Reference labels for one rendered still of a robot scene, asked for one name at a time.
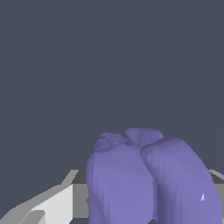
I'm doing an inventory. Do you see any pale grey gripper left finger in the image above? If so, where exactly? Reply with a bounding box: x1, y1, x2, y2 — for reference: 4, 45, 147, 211
0, 169, 90, 224

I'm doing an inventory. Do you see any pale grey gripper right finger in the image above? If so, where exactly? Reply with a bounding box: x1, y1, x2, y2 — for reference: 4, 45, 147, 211
207, 169, 224, 196

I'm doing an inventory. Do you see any purple lobed object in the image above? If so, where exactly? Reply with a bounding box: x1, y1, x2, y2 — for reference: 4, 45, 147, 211
85, 127, 224, 224

